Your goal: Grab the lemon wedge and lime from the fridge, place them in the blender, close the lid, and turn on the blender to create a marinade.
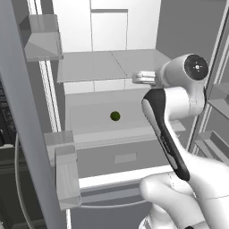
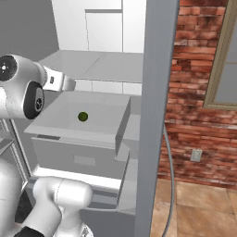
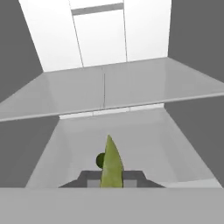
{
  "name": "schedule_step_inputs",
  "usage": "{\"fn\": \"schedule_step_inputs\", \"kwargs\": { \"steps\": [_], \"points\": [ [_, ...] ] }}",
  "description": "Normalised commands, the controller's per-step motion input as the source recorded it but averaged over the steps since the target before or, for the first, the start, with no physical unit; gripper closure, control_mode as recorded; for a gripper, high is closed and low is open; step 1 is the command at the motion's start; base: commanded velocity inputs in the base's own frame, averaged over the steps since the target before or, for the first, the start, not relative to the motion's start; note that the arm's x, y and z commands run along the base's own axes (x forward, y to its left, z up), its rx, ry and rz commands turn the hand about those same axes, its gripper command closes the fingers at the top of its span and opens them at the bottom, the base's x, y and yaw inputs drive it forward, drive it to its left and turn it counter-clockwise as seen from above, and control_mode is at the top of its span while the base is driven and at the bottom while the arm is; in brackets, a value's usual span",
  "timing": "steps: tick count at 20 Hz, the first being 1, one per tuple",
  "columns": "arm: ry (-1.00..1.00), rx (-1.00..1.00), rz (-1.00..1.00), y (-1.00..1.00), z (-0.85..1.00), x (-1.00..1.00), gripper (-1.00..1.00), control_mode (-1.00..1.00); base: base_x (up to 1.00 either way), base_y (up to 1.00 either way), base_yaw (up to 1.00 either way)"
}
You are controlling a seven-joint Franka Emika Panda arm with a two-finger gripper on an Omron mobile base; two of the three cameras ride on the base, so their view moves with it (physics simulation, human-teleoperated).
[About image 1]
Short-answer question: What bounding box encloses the grey fridge door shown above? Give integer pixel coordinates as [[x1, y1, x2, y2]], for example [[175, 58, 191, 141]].
[[0, 0, 83, 229], [185, 0, 229, 168]]

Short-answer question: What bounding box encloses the grey tall door bin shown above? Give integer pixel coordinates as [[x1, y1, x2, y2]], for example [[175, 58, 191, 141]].
[[43, 130, 82, 211]]

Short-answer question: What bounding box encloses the grey freezer drawer handle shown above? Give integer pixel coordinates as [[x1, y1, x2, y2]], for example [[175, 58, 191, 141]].
[[80, 199, 150, 209]]

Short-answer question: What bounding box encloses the grey fridge door handle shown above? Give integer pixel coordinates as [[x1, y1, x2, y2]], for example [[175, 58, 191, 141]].
[[13, 133, 36, 229]]

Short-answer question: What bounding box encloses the grey small door bin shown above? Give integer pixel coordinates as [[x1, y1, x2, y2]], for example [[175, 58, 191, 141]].
[[19, 13, 64, 63]]

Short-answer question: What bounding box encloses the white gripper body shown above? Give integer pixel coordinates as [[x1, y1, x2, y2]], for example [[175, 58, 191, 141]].
[[131, 70, 158, 85]]

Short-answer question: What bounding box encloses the green lime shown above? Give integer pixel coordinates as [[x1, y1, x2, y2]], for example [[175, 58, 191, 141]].
[[109, 110, 122, 123]]

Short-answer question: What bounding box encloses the grey fridge left door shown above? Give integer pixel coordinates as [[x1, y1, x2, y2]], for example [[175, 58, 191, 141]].
[[0, 0, 83, 229]]

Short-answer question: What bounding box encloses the grey fridge right door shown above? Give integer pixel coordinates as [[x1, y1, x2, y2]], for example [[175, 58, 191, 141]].
[[185, 0, 229, 168]]

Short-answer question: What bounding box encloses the grey right door bin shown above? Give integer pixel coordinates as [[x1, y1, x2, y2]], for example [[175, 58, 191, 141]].
[[193, 130, 229, 165]]

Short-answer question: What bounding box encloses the grey fridge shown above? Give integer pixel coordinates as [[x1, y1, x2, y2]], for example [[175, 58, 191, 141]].
[[27, 0, 229, 229]]

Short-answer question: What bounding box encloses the glass fridge shelf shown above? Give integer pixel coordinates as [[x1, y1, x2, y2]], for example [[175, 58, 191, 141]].
[[55, 48, 173, 84]]

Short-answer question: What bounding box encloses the grey fridge crisper drawer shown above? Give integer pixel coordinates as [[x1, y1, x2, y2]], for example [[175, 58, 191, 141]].
[[72, 137, 187, 181]]

